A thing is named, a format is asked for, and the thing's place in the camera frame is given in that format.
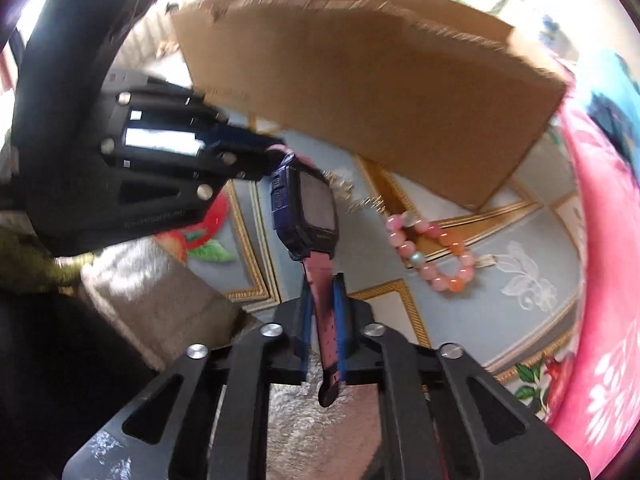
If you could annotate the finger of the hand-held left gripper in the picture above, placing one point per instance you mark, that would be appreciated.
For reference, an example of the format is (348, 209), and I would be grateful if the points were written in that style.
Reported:
(165, 100)
(240, 142)

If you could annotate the person's left forearm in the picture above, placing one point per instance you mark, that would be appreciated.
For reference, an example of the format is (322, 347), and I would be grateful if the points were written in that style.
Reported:
(30, 260)

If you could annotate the cardboard box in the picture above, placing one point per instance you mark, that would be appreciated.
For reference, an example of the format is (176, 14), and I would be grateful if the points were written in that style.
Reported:
(360, 85)

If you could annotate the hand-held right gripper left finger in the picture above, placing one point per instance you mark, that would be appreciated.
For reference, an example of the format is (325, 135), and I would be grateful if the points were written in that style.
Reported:
(303, 330)

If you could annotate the white radiator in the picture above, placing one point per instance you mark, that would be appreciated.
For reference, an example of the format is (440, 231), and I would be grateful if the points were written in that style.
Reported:
(145, 40)

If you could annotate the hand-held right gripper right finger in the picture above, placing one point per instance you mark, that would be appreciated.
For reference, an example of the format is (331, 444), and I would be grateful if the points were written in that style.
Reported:
(341, 330)

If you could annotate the fruit print bed sheet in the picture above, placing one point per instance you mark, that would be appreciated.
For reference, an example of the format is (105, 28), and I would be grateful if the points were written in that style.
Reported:
(500, 320)

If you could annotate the blue and pink quilt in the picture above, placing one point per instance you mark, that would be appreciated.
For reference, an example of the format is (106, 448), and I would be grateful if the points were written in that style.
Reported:
(615, 90)

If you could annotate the gold butterfly pendant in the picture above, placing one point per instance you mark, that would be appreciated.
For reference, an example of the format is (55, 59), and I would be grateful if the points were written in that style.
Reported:
(367, 205)

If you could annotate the pink floral blanket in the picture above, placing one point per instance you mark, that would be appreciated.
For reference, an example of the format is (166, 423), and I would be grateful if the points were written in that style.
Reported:
(605, 270)

